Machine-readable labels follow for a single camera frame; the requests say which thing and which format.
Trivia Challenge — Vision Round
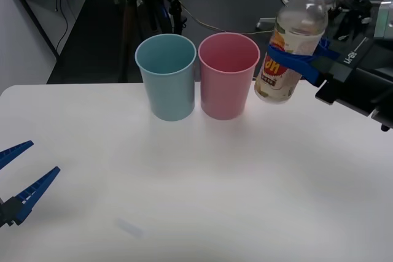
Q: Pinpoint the clear bottle with red cap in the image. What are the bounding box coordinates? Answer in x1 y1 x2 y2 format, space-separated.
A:
254 0 335 106

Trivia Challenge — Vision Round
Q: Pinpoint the pale blue plastic bin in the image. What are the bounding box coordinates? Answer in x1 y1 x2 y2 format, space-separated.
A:
134 33 197 122

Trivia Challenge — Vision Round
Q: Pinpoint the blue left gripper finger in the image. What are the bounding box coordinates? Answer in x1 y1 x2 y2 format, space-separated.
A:
0 140 34 171
0 166 61 228

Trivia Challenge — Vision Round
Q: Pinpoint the beige cable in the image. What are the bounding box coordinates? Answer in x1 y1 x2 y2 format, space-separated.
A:
161 0 308 36

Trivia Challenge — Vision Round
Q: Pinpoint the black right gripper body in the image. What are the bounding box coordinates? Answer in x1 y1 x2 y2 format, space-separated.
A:
310 32 393 119

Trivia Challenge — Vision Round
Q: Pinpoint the pink plastic bin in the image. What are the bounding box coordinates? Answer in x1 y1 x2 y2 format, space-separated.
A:
197 32 261 121

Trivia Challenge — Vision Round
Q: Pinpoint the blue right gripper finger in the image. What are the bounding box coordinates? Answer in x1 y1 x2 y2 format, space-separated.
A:
265 44 322 87
317 37 341 60

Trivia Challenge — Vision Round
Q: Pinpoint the black hanging cable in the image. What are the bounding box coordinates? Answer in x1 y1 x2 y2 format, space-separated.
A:
54 0 69 58

